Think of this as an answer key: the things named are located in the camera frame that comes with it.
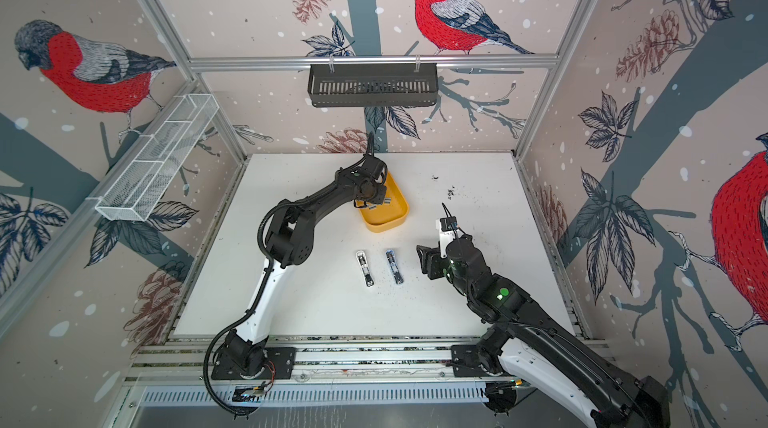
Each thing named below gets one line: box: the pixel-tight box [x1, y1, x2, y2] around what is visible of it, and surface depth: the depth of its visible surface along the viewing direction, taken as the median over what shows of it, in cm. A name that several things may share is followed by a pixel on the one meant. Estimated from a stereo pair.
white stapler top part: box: [355, 250, 375, 288], surface depth 91 cm
